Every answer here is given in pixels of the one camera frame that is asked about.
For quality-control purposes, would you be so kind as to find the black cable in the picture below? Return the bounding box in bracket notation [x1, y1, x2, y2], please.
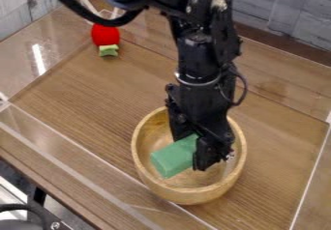
[0, 204, 45, 230]

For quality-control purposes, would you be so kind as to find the green rectangular block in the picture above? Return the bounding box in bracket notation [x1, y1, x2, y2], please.
[151, 133, 199, 179]

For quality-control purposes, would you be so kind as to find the black table leg bracket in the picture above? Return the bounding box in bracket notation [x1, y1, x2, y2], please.
[27, 187, 74, 230]

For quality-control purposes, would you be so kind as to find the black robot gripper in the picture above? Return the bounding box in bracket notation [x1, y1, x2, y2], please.
[165, 78, 236, 171]

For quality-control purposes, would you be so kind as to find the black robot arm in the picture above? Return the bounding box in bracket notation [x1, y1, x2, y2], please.
[60, 0, 244, 171]

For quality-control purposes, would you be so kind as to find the red plush strawberry toy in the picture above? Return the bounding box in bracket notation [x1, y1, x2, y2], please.
[92, 24, 121, 57]

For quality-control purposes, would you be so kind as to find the light wooden bowl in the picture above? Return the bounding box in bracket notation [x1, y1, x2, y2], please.
[131, 107, 247, 205]

